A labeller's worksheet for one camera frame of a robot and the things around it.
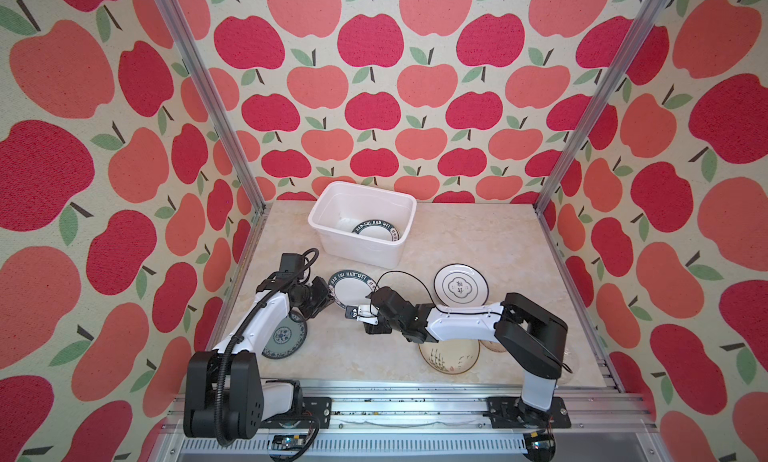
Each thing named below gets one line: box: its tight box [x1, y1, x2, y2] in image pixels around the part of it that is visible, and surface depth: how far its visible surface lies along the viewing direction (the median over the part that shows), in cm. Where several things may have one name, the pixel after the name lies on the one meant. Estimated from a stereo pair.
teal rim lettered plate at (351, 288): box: [328, 270, 379, 308], surface depth 100 cm
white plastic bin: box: [308, 181, 417, 269], surface depth 106 cm
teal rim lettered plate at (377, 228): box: [351, 219, 400, 242], surface depth 113 cm
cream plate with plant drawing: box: [418, 340, 480, 374], surface depth 84 cm
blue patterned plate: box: [262, 315, 307, 359], surface depth 88 cm
